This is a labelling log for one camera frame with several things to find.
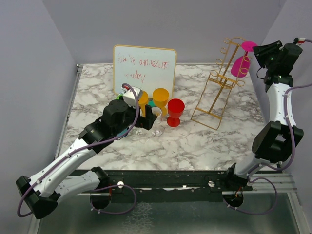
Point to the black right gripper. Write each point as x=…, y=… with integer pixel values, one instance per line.
x=262, y=51

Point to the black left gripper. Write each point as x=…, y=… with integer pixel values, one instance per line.
x=146, y=123

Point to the orange plastic wine glass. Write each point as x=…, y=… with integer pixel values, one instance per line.
x=144, y=100

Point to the yellow plastic wine glass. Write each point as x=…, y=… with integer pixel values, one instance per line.
x=160, y=98

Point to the pink plastic wine glass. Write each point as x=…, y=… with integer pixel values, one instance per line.
x=241, y=66

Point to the red plastic wine glass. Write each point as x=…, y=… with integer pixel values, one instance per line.
x=175, y=110

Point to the blue plastic wine glass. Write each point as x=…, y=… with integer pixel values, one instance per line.
x=123, y=133

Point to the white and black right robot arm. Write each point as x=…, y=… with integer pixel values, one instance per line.
x=277, y=141

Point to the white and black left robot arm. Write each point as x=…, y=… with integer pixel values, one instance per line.
x=42, y=192

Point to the teal whiteboard eraser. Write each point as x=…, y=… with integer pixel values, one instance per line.
x=151, y=103

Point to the yellow framed whiteboard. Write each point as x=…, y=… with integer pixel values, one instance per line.
x=147, y=68

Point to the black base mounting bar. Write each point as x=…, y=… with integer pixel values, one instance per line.
x=166, y=186

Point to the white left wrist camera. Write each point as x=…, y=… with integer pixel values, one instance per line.
x=129, y=97

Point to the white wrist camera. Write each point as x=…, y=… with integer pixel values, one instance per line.
x=299, y=41
x=129, y=97

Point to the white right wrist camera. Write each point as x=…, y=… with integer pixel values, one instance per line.
x=299, y=41

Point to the gold wire wine glass rack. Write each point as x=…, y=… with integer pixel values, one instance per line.
x=213, y=100

